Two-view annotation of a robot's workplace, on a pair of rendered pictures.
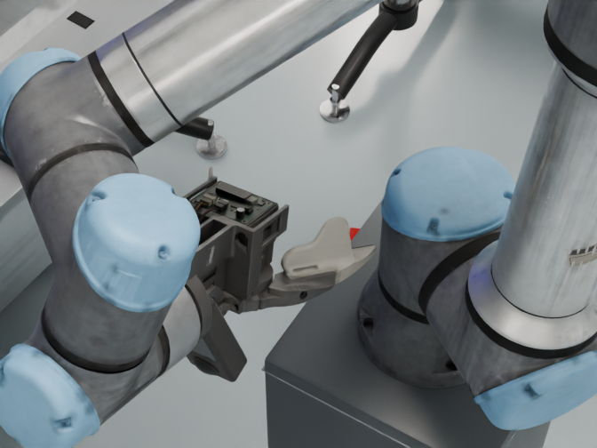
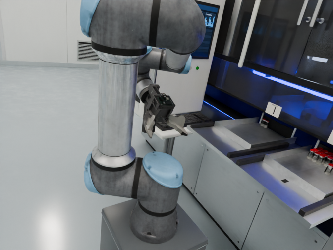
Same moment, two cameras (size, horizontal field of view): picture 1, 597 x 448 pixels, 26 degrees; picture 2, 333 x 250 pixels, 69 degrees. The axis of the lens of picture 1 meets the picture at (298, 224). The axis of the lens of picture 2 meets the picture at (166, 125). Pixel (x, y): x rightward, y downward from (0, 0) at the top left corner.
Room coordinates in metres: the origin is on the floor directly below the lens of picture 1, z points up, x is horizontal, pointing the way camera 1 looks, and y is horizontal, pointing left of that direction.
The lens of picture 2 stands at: (0.93, -0.66, 1.38)
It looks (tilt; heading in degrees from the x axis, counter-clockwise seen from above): 24 degrees down; 112
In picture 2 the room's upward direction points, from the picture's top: 9 degrees clockwise
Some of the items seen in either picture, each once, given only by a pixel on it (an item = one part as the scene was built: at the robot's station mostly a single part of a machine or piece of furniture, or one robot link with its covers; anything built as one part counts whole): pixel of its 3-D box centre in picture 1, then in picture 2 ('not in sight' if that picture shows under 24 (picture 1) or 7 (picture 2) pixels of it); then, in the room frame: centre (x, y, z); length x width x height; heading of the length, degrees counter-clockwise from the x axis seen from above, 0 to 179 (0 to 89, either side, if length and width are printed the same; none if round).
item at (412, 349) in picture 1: (434, 296); (155, 211); (0.73, -0.14, 0.84); 0.15 x 0.15 x 0.10
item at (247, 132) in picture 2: not in sight; (254, 132); (0.93, 0.60, 0.90); 0.34 x 0.26 x 0.04; 54
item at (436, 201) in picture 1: (448, 229); (158, 179); (0.73, -0.14, 0.96); 0.13 x 0.12 x 0.14; 24
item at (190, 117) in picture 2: not in sight; (183, 120); (0.51, 0.64, 0.82); 0.40 x 0.14 x 0.02; 61
